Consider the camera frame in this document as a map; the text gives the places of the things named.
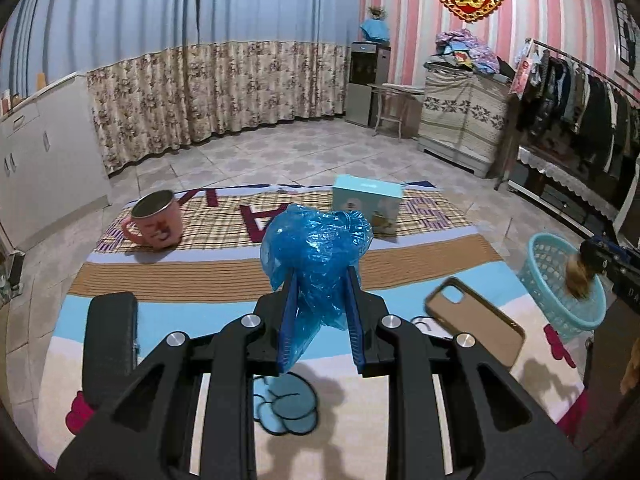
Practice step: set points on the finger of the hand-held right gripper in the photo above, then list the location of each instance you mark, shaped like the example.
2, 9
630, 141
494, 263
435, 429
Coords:
605, 252

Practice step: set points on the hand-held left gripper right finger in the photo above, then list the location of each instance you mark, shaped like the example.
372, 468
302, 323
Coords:
357, 320

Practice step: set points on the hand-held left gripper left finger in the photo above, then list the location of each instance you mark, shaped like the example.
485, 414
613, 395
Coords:
287, 320

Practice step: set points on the light blue plastic basket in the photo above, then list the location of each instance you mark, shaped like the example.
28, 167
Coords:
545, 270

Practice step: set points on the blue plastic bag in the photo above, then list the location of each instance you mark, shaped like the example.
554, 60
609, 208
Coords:
315, 250

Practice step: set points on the white framed panel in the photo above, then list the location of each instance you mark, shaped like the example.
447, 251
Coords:
629, 200

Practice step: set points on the low dark shelf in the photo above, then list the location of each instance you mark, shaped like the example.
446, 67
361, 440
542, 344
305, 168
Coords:
560, 200

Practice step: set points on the white lace cloth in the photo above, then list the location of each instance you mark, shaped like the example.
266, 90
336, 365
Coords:
565, 172

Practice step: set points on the printed striped blanket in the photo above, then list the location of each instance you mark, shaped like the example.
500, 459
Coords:
200, 280

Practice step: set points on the brown phone case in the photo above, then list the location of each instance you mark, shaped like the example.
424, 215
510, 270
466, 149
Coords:
475, 320

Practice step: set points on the light blue cardboard box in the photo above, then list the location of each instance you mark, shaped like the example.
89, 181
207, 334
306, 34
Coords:
365, 195

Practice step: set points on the row of hanging clothes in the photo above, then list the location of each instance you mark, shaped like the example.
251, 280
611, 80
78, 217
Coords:
585, 105

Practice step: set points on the pink mug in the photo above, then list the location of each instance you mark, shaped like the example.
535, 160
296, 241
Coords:
160, 225

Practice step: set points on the grey storage cabinet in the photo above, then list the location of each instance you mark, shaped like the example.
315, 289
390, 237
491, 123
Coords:
455, 157

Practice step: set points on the black glasses case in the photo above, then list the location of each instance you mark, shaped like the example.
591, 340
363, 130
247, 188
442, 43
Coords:
110, 330

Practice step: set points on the pink hanging bag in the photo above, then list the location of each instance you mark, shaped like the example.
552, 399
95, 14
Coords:
522, 77

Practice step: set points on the metal clothes rack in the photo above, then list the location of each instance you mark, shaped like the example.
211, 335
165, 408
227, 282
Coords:
565, 55

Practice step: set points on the patterned beige cover cloth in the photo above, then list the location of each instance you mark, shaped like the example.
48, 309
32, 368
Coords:
460, 110

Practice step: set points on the black bag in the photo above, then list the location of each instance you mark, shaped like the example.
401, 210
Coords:
505, 69

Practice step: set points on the grey water dispenser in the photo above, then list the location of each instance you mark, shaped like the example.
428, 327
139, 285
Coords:
365, 90

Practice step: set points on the small metal side table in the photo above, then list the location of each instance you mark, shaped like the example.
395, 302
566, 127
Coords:
395, 89

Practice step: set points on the pile of folded clothes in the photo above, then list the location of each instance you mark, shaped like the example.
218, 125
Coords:
460, 50

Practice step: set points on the blue floral curtain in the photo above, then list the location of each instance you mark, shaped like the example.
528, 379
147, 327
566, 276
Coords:
125, 60
275, 35

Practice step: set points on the white cabinet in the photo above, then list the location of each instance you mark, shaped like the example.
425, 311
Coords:
50, 160

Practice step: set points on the potted plant blue wrap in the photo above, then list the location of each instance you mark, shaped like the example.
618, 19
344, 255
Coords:
376, 27

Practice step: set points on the small orange box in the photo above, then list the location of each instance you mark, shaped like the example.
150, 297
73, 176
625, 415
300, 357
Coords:
41, 80

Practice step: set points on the window wall poster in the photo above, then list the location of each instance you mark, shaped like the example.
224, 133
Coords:
627, 30

